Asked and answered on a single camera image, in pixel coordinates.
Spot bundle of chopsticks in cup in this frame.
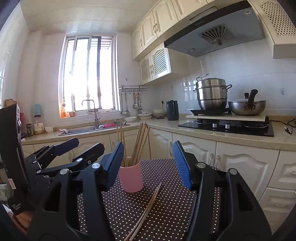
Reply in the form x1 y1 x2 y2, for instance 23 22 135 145
128 121 150 167

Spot white bowl on counter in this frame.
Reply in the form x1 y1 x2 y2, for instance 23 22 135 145
125 116 137 123

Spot cream lower kitchen cabinets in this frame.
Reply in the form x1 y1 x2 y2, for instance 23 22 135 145
21 127 296 232

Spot chopstick in cup left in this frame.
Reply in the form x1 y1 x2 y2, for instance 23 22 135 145
116 122 127 167

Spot jar with teal lid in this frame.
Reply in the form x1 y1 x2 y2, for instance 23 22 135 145
33 104 45 135

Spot cream upper kitchen cabinets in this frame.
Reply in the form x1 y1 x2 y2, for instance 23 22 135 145
132 1 295 82

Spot cream kitchen cabinets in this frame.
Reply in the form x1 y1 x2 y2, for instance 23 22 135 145
132 1 295 82
21 127 296 232

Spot stainless steel steamer pot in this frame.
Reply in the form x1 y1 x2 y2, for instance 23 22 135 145
194 74 232 110

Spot brown polka dot tablecloth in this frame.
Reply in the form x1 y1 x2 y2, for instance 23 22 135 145
77 158 223 241

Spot black gas stove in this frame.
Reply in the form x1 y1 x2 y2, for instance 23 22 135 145
179 108 274 137

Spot utensil hanging rail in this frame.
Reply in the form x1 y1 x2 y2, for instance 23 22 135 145
119 85 147 93

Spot steel sink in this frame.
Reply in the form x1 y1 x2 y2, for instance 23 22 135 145
58 123 119 136

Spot steel wok black handle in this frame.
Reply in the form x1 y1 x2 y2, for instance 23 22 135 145
228 89 266 116

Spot pink chopstick cup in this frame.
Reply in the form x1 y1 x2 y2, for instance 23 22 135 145
118 163 144 193

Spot steel kitchen faucet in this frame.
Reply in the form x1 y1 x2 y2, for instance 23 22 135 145
81 99 99 129

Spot light wooden chopstick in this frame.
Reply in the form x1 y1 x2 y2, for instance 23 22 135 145
123 182 162 241

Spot dark blue electric kettle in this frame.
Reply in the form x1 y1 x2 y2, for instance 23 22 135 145
166 100 179 121

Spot kitchen window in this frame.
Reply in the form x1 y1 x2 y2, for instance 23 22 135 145
59 35 119 118

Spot grey range hood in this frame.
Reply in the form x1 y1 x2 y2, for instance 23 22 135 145
164 1 265 57

